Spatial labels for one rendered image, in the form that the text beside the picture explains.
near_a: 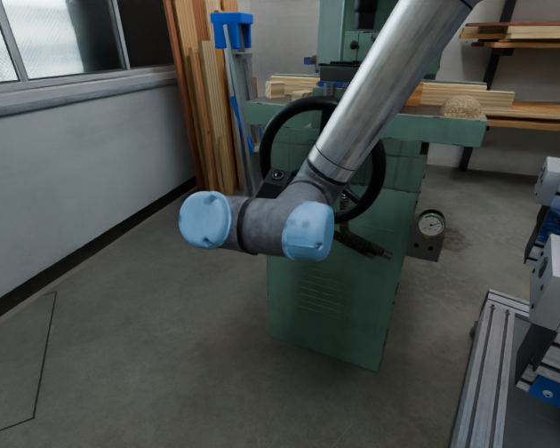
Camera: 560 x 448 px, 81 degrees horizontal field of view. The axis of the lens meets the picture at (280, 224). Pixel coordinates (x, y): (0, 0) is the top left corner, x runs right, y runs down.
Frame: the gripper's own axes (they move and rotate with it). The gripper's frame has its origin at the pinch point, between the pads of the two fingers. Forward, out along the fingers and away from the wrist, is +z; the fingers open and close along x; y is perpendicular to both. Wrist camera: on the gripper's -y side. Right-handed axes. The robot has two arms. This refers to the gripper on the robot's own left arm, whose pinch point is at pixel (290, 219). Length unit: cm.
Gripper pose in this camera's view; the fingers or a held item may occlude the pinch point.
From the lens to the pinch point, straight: 74.3
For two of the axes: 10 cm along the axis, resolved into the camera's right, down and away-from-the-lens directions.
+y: -2.0, 9.8, 0.3
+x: 9.2, 2.0, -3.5
